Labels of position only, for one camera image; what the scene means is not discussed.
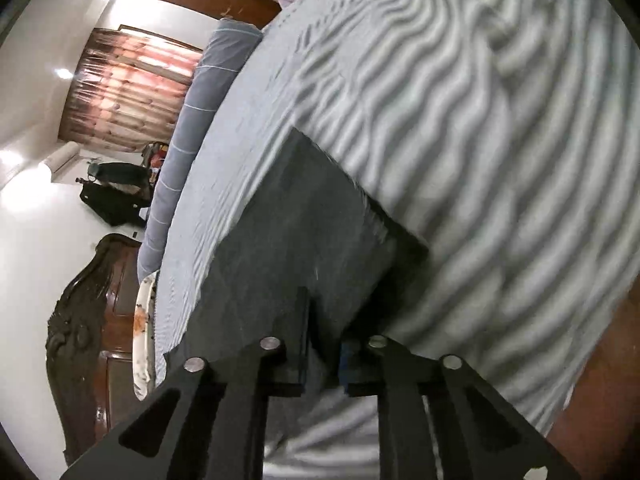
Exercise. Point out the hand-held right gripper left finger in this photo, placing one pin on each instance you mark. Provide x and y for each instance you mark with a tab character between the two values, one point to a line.
300	340

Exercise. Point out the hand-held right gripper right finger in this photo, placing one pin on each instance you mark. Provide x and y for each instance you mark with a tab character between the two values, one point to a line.
346	362

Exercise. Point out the dark grey denim pants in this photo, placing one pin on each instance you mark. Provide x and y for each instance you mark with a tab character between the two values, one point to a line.
300	240

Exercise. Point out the floral pillow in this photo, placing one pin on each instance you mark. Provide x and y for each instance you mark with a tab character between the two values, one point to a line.
142	310

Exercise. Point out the carved wooden headboard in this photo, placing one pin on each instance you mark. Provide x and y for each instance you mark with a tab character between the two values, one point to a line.
85	335

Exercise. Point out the cluttered bedside table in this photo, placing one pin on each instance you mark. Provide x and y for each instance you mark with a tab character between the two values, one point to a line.
156	160

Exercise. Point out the black hanging coat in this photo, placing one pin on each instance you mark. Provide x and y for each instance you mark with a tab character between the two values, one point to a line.
112	205

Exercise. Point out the dark green hanging coat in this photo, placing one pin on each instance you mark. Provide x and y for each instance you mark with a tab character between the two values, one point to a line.
120	171

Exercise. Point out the rolled blue checked duvet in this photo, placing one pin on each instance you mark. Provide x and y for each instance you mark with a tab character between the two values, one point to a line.
200	100

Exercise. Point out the grey white striped bed sheet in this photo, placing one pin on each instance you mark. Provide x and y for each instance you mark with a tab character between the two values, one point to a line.
475	135

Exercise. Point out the patterned pink window curtain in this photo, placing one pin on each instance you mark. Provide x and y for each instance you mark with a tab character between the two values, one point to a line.
130	90

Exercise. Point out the white wall air conditioner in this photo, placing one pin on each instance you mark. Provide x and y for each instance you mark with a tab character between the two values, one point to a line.
61	157

